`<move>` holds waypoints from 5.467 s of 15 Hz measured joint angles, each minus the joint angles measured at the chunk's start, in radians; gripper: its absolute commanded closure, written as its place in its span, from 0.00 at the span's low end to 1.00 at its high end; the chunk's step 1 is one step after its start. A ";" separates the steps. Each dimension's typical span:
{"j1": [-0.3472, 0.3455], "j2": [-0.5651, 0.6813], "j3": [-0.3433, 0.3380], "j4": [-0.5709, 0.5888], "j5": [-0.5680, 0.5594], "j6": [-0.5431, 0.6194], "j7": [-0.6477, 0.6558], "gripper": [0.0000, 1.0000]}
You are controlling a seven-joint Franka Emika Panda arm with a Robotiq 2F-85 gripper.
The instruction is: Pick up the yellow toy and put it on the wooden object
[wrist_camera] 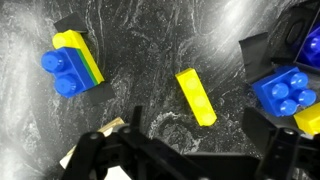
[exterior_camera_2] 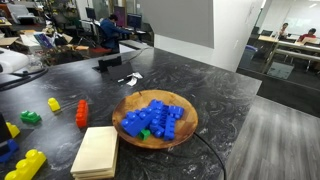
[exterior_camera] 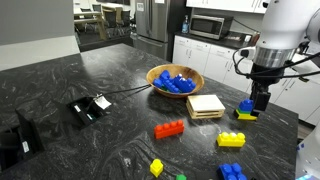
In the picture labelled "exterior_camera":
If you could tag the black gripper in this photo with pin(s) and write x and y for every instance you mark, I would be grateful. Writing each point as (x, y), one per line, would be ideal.
(263, 75)

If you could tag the large yellow toy block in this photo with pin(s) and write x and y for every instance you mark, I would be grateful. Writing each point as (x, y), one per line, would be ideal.
(231, 139)

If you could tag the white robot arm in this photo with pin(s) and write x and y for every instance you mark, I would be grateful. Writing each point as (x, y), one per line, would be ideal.
(283, 23)

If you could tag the blue stacked toy block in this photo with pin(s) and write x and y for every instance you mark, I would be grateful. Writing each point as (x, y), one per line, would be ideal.
(246, 105)

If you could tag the green stacked toy block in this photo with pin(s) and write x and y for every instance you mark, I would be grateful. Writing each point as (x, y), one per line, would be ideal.
(242, 111)

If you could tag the light wooden pallet object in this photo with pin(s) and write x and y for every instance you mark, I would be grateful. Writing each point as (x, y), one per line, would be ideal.
(205, 106)

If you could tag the blue square toy block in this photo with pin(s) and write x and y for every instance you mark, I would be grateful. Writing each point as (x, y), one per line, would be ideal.
(230, 171)

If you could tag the large blue toy block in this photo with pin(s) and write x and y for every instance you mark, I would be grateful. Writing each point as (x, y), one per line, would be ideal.
(185, 85)

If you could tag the red toy block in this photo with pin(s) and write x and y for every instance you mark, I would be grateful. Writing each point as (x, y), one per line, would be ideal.
(169, 129)

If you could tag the small blue toy block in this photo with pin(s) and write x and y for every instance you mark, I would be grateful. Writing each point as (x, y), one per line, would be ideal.
(157, 82)
(165, 74)

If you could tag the small yellow toy block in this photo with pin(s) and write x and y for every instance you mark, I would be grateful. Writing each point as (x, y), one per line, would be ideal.
(156, 167)

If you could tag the white lower kitchen cabinets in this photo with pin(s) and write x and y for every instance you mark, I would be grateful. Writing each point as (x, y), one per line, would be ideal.
(213, 58)

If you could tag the white kitchen cabinets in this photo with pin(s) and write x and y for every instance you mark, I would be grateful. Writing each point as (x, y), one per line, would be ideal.
(213, 58)
(226, 5)

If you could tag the round wooden bowl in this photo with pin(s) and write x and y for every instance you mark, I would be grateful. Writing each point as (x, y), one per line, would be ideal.
(196, 78)

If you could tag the silver microwave oven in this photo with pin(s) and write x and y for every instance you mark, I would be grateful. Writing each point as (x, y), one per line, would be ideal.
(208, 26)

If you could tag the white upper kitchen cabinets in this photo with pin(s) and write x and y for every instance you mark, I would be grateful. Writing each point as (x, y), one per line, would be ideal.
(226, 5)

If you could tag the blue soap bottle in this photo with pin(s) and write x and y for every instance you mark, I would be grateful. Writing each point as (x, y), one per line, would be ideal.
(185, 25)

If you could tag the stainless steel refrigerator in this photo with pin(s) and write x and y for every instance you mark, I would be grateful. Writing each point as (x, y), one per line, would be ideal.
(156, 23)

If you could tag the white paper tag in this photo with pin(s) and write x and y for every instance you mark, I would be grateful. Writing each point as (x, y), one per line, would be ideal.
(102, 102)

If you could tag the black outlet box with tag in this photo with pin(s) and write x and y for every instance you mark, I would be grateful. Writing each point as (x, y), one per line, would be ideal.
(85, 111)

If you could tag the wooden table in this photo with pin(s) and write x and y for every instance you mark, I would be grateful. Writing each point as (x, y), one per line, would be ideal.
(88, 18)

